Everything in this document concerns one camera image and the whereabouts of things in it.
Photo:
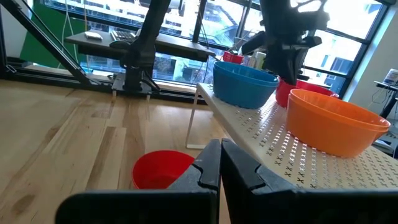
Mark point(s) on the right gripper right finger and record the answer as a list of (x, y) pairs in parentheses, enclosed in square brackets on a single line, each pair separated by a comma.
[(280, 205)]

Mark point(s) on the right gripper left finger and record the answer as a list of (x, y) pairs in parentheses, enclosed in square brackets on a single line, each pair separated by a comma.
[(186, 205)]

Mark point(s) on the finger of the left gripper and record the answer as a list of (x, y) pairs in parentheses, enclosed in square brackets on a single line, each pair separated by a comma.
[(300, 67), (283, 68)]

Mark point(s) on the red plastic mini bowl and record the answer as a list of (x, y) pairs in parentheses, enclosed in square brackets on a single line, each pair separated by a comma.
[(284, 93), (155, 171)]

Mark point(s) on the blue plastic mini bowl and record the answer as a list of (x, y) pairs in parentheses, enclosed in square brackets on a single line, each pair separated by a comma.
[(242, 90)]

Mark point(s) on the orange plastic mini bowl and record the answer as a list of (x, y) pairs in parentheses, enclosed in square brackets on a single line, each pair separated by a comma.
[(326, 137), (326, 107)]

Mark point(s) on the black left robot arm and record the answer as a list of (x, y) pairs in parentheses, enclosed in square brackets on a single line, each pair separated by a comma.
[(141, 53)]

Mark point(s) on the white bottle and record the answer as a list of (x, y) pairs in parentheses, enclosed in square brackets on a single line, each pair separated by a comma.
[(258, 60)]

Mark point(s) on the red cup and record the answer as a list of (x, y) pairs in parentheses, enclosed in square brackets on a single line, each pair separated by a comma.
[(232, 58)]

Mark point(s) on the white perforated shelf rack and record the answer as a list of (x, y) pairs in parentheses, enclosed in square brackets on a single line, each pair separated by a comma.
[(280, 149)]

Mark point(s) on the white container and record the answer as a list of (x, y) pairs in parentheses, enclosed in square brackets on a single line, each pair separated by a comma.
[(391, 76)]

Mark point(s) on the black background desk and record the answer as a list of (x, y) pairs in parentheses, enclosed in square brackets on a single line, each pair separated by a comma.
[(174, 46)]

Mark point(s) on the black keyboard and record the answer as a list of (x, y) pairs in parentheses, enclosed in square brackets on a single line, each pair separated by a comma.
[(122, 35)]

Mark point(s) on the small white box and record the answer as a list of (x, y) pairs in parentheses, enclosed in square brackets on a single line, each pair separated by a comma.
[(93, 35)]

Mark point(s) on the green panel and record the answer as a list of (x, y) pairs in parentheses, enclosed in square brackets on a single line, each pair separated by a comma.
[(56, 40)]

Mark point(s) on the black frame rail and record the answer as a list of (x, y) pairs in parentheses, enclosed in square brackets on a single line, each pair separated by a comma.
[(46, 79)]

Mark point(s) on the black diagonal frame strut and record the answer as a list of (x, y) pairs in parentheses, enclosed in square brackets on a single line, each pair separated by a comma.
[(40, 37)]

